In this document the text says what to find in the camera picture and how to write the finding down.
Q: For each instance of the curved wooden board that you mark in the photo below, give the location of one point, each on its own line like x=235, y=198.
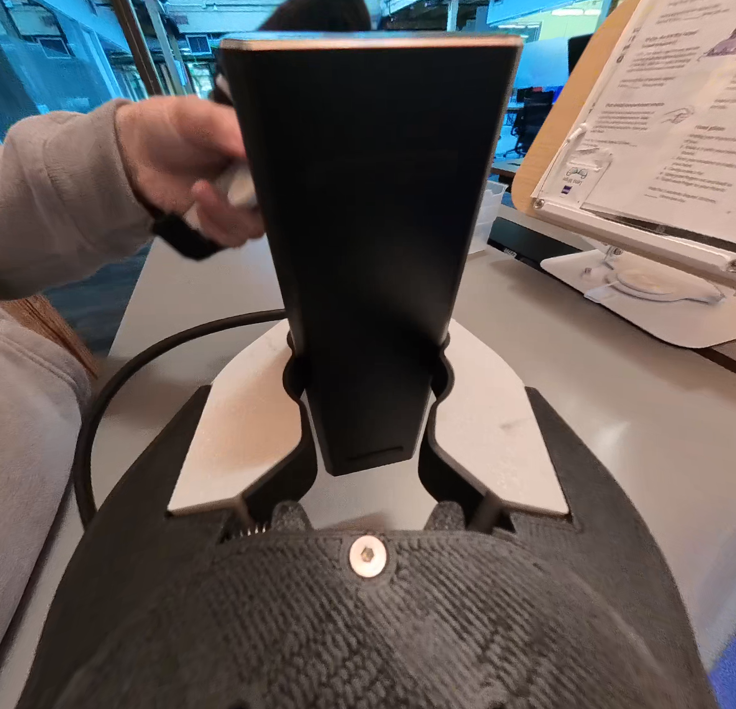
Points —
x=552, y=122

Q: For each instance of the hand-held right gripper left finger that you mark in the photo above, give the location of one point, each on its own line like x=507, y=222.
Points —
x=241, y=433

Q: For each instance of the clear plastic bin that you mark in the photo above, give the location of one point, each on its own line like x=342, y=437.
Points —
x=489, y=214

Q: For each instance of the wooden chair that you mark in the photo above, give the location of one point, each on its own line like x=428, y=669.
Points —
x=63, y=329

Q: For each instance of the black rectangular device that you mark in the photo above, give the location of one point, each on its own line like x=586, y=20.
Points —
x=368, y=203

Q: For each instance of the black flat device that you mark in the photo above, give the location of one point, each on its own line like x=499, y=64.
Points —
x=517, y=240

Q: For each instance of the white document stand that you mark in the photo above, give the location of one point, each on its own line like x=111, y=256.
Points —
x=690, y=326

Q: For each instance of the black office chair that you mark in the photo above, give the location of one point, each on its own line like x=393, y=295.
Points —
x=529, y=116

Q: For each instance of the person's left forearm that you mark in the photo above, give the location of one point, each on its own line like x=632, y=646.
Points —
x=57, y=203

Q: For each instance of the person's grey sweatshirt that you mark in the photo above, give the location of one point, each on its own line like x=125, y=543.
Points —
x=34, y=433

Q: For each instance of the dark computer monitor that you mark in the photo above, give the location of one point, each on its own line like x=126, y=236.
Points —
x=578, y=53

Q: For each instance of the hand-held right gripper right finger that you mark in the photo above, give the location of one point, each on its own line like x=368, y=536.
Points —
x=494, y=433

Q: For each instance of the small white packet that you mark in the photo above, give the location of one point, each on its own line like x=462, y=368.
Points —
x=575, y=183

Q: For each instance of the printed paper sheet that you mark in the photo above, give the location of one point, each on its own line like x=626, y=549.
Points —
x=661, y=88

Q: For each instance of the person's left hand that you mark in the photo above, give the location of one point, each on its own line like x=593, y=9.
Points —
x=167, y=145

